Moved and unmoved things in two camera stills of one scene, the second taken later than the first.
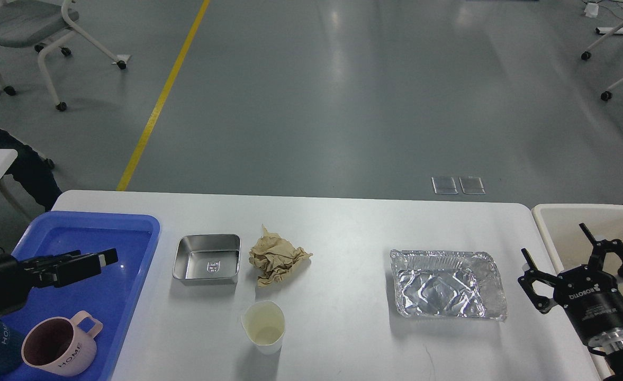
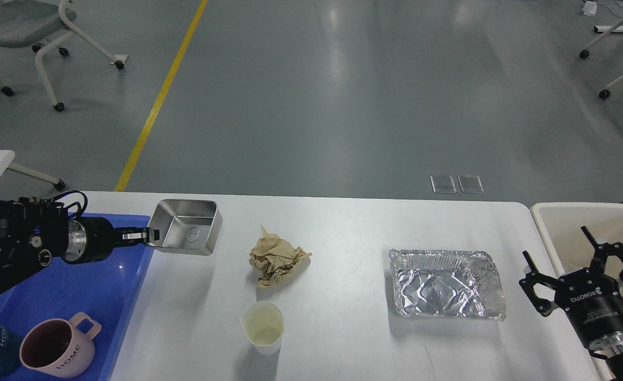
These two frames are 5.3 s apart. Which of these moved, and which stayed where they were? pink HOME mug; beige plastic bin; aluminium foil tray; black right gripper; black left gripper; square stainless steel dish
Moved: square stainless steel dish; black left gripper
Stayed: aluminium foil tray; beige plastic bin; pink HOME mug; black right gripper
